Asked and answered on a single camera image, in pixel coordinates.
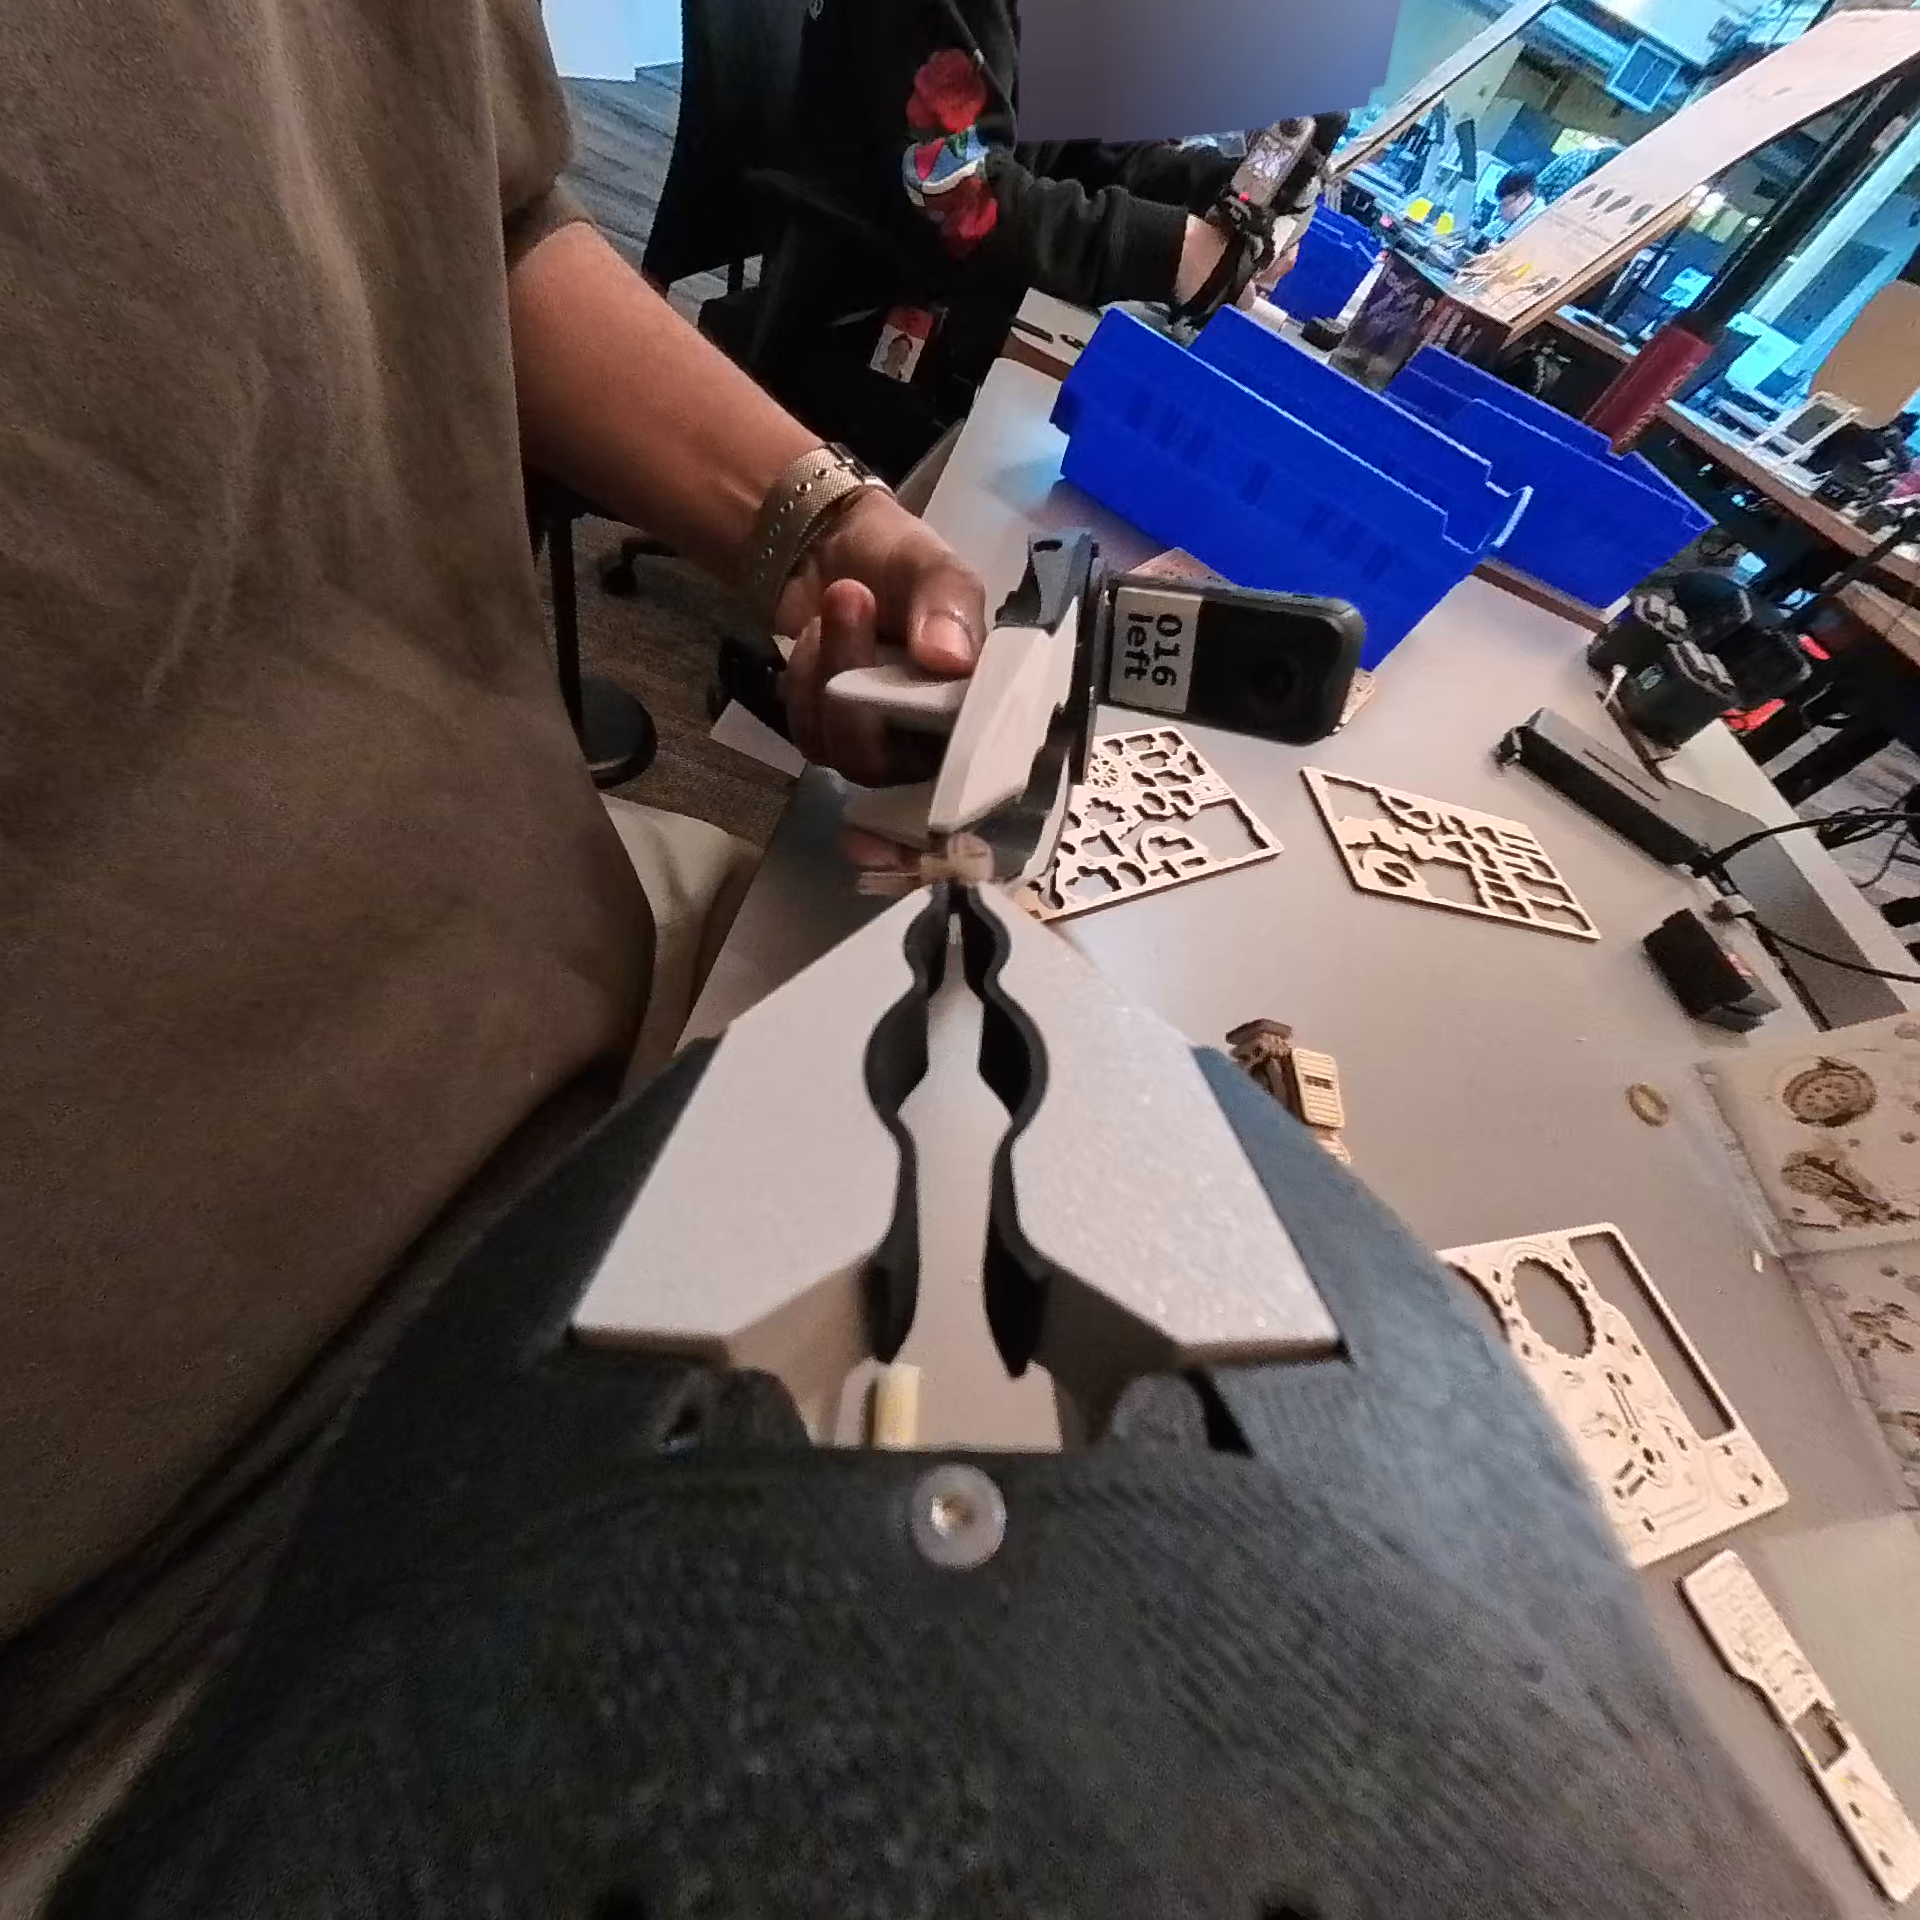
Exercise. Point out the large blue plastic bin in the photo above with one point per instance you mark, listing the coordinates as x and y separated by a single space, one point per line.
1244 465
1576 494

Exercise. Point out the person's left hand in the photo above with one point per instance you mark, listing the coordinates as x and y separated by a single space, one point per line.
885 600

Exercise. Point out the small black box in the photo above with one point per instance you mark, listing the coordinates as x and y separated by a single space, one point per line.
1702 966

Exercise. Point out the black camera gear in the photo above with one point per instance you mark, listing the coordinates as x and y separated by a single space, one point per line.
1693 644

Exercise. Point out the grey desk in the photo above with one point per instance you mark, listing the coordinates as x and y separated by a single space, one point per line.
1470 1049

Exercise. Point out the red box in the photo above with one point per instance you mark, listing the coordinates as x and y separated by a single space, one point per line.
1651 381

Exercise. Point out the wooden mechanical model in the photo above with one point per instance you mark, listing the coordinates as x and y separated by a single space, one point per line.
1289 1073

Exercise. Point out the wooden gear assembly piece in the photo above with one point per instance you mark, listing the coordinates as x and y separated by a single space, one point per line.
965 857

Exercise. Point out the small blue plastic bin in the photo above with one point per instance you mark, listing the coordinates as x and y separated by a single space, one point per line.
1328 262

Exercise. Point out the wooden sheet with round holes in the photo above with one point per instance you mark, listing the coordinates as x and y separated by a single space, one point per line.
1634 1440

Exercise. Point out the black chair base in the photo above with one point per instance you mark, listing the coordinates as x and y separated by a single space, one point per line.
617 731

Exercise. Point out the large tilted wooden board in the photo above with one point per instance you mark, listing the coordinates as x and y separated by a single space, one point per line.
1651 164

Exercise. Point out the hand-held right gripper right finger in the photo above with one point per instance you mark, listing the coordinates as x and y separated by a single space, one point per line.
1171 1200

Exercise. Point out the person's left forearm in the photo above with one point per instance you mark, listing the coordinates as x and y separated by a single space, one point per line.
644 388

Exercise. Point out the small pale wax stick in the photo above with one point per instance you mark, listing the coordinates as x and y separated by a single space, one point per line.
897 1411

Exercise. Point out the woven metal watch band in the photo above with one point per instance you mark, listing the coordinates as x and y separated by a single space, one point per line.
803 509

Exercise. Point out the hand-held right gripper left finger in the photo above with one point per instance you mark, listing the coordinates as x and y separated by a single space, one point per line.
749 1200

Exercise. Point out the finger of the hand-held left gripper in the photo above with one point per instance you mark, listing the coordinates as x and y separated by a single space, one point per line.
1059 810
1004 720

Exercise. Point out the dark printed box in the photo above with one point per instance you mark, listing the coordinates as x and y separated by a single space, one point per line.
1387 323

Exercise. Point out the wooden cutout parts sheet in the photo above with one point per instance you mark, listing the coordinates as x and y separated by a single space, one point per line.
1185 838
1500 901

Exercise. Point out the person's beige trousers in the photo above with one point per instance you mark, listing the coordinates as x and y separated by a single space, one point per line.
675 901

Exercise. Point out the long black device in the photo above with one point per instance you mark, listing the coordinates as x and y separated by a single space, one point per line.
1620 780

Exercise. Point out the grey flat laptop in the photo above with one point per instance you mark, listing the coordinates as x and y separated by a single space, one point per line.
1822 915

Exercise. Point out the narrow wooden parts strip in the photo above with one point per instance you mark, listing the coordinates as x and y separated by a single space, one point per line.
1785 1693

